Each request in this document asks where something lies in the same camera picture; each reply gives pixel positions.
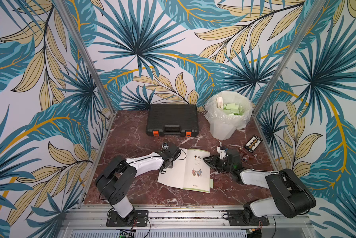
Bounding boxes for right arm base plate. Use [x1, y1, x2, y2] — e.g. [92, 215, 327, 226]
[222, 210, 270, 227]

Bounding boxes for white lined trash bin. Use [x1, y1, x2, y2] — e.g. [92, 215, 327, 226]
[204, 91, 253, 140]

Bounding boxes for left aluminium frame post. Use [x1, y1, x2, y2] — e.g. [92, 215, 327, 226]
[54, 0, 116, 116]

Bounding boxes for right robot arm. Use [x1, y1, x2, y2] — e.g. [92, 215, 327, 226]
[203, 147, 316, 224]

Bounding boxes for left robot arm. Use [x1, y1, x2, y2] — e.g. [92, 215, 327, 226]
[95, 144, 182, 223]

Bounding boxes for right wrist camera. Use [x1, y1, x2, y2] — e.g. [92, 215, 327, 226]
[217, 146, 227, 160]

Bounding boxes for aluminium front rail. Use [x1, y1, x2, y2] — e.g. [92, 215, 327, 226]
[58, 204, 317, 238]

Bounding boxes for green sticky notes in bin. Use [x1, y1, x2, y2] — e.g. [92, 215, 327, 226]
[216, 97, 243, 116]

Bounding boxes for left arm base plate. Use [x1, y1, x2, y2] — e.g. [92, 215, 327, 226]
[106, 209, 149, 227]

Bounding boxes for aluminium frame post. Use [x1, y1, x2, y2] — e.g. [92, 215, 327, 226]
[253, 1, 326, 118]
[54, 0, 116, 116]

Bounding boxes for black patterned card box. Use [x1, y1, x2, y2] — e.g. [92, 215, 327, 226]
[244, 135, 263, 153]

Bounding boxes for green cover picture book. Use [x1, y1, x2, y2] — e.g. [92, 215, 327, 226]
[158, 149, 210, 193]

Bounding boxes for black plastic tool case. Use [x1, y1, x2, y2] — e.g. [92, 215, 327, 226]
[146, 104, 199, 137]

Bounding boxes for right aluminium frame post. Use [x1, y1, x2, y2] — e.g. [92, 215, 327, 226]
[253, 1, 326, 118]

